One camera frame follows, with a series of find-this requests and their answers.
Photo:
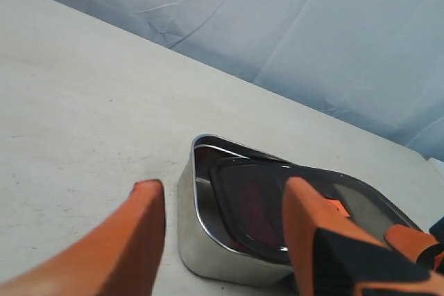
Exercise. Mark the grey-blue backdrop cloth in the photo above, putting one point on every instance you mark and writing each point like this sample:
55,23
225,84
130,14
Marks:
376,64

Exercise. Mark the steel two-compartment lunch box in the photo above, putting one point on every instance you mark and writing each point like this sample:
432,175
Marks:
204,246

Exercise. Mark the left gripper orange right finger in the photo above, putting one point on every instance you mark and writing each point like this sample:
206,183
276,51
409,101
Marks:
330,255

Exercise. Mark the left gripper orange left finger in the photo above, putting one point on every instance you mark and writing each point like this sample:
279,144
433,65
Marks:
121,256

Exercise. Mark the dark lid with orange seal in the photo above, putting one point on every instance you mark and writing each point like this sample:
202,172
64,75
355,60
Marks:
249,190

